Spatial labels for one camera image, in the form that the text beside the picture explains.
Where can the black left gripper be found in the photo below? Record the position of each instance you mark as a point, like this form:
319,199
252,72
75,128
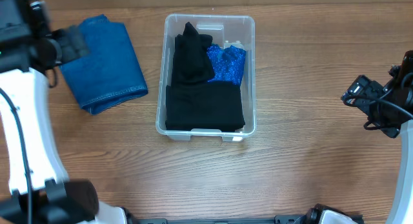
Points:
73,43

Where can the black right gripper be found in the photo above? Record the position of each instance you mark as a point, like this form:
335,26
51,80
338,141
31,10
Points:
374,92

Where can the blue denim jeans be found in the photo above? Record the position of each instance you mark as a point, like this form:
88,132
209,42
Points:
110,74

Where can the black garment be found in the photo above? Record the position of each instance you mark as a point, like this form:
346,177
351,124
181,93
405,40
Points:
191,100

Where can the sparkly blue green garment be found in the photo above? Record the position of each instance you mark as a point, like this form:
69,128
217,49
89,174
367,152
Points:
228,64

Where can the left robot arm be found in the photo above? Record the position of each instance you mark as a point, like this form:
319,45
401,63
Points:
41,191

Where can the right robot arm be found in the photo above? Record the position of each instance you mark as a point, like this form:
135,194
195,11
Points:
401,211

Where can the clear plastic storage bin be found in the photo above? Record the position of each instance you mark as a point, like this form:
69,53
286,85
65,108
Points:
226,30

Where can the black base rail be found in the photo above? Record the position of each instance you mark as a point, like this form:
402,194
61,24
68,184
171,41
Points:
313,216

